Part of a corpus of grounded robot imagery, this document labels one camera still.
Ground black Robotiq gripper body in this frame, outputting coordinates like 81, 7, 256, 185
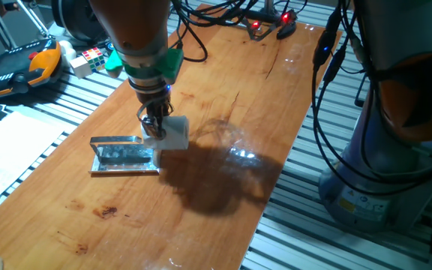
136, 88, 175, 116

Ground white toilet paper roll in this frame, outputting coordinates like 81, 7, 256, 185
140, 115, 191, 152

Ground shiny metal toilet paper holder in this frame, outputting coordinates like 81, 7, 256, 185
88, 135, 164, 176

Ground colourful Rubik's cube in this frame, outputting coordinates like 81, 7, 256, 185
81, 46, 109, 74

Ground plain white cube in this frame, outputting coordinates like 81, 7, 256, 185
68, 55, 93, 80

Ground white rounded figure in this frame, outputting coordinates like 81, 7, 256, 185
58, 40, 77, 68

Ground brown wooden board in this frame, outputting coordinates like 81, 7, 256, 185
0, 3, 343, 270

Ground large black round spool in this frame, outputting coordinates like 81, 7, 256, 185
50, 0, 108, 43

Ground black metal C-clamp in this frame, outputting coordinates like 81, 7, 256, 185
215, 7, 298, 41

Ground black orange teach pendant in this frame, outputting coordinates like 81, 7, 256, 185
0, 38, 64, 100

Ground white printed paper sheets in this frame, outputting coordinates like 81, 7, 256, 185
0, 111, 65, 213

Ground black inline adapter blue light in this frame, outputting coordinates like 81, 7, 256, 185
312, 29, 339, 71

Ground black plain inline adapter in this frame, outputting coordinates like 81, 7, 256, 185
322, 46, 348, 83

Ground thin grey gripper cable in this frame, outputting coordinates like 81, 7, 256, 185
136, 96, 158, 122

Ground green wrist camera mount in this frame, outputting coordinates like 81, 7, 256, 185
104, 47, 185, 85

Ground silver vertical post black base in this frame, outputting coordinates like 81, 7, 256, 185
259, 0, 284, 18

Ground black cable bundle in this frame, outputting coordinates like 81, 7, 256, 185
170, 0, 432, 198

